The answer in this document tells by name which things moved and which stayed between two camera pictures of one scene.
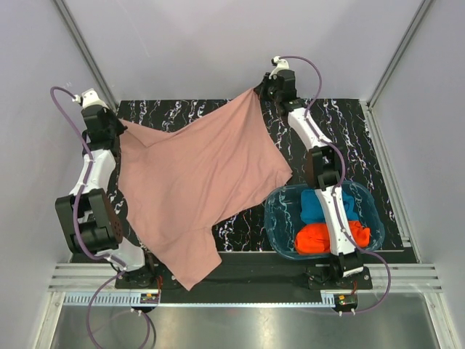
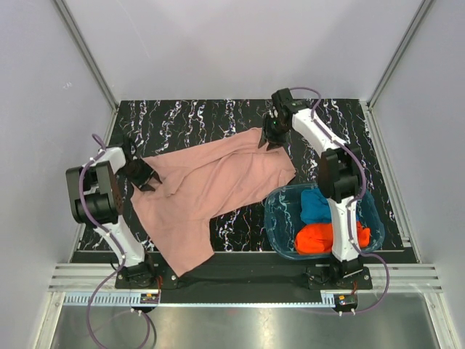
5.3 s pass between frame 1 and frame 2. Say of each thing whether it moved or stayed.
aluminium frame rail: stayed
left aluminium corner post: stayed
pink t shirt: moved
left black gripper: moved
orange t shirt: stayed
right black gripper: moved
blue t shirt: stayed
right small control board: stayed
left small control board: stayed
